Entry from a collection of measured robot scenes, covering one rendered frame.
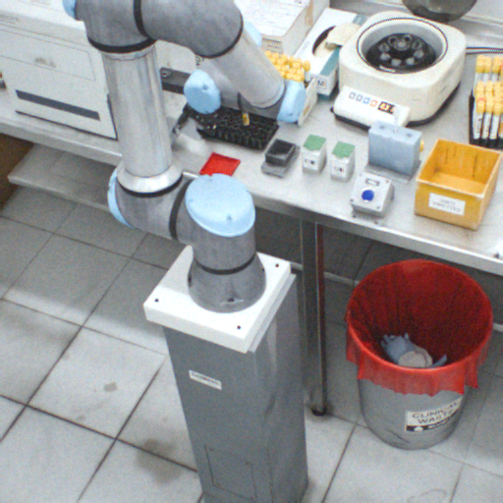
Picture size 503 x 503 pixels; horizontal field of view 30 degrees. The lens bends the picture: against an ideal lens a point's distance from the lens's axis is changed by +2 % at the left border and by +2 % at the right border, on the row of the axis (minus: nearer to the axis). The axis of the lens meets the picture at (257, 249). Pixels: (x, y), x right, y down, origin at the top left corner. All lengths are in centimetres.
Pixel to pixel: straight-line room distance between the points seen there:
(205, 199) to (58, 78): 63
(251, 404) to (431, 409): 66
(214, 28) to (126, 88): 20
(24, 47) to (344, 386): 129
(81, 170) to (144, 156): 143
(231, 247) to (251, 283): 11
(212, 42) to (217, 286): 48
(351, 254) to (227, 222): 111
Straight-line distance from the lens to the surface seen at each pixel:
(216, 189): 160
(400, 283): 242
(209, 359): 179
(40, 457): 269
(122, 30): 141
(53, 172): 300
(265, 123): 208
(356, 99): 209
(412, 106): 206
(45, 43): 205
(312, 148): 195
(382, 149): 195
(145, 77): 148
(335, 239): 267
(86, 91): 207
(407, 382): 224
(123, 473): 261
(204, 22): 135
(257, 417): 189
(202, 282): 167
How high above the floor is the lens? 226
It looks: 49 degrees down
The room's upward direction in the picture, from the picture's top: 6 degrees counter-clockwise
